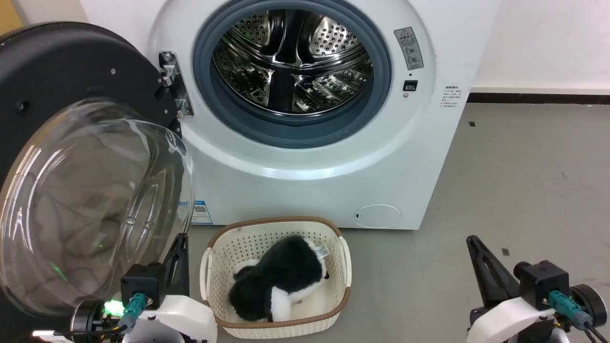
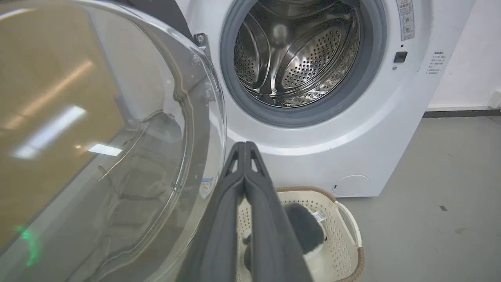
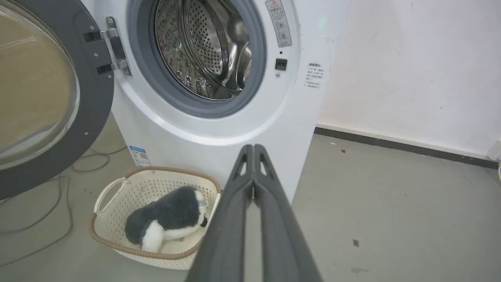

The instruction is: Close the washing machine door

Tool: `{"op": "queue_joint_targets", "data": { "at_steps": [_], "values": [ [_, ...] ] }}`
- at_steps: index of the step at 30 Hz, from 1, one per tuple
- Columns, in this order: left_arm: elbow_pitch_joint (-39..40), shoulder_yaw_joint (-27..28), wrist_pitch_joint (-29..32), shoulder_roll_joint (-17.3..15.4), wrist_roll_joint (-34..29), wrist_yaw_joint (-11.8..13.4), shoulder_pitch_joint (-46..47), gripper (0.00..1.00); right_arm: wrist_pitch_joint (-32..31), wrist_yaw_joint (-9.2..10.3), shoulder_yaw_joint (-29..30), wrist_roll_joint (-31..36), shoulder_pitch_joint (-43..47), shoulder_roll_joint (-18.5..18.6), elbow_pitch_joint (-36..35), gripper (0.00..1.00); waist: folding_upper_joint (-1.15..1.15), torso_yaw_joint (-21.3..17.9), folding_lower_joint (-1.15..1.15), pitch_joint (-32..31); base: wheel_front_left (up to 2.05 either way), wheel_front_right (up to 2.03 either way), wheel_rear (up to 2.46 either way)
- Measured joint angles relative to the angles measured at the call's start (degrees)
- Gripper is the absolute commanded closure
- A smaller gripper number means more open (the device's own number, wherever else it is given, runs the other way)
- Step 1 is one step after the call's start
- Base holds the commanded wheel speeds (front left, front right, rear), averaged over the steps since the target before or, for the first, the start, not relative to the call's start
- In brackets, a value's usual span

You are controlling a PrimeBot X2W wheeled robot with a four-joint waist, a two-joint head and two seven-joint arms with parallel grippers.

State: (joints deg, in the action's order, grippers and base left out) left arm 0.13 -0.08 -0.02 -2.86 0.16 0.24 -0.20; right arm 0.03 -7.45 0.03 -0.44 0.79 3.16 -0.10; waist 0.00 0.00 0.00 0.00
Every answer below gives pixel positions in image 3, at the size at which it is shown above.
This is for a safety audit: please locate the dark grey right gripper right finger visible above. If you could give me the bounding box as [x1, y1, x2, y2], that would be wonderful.
[253, 144, 323, 282]

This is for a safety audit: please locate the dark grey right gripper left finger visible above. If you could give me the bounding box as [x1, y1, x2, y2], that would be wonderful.
[186, 144, 255, 282]

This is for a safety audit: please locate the white front-load washing machine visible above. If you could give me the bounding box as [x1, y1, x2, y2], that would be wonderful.
[80, 0, 351, 205]

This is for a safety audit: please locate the grey round washer door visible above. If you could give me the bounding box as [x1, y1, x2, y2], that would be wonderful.
[0, 0, 115, 201]

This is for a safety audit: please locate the grey white plush toy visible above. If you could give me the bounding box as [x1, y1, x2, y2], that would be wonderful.
[124, 186, 209, 253]

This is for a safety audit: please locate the cream perforated laundry basket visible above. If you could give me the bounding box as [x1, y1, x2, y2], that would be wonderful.
[89, 166, 222, 271]

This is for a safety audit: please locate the thin grey floor cable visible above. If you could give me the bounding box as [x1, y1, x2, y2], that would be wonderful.
[0, 175, 74, 268]
[0, 147, 128, 206]

